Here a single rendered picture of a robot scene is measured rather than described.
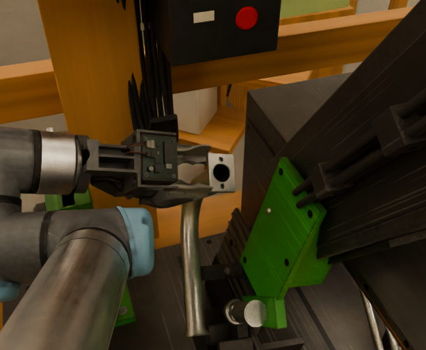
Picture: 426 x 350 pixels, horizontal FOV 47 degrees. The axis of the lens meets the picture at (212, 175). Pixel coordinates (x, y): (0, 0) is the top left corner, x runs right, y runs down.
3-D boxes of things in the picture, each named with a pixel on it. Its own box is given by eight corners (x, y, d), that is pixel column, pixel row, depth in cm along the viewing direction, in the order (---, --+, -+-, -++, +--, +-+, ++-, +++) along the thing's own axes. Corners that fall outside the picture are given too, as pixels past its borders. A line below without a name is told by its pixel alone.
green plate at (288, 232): (313, 312, 74) (372, 209, 62) (266, 318, 71) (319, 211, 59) (281, 256, 82) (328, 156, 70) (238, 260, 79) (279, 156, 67)
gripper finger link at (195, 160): (239, 156, 66) (178, 160, 61) (218, 165, 71) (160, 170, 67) (235, 134, 66) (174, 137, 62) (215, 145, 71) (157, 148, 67)
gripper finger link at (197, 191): (239, 201, 65) (176, 190, 61) (218, 207, 70) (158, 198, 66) (240, 178, 65) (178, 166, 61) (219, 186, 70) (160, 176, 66)
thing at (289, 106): (401, 247, 104) (452, 113, 82) (271, 284, 96) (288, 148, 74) (355, 192, 117) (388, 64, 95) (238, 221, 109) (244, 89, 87)
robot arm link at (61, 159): (31, 198, 59) (33, 134, 61) (69, 199, 61) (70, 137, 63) (41, 188, 53) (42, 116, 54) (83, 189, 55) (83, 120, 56)
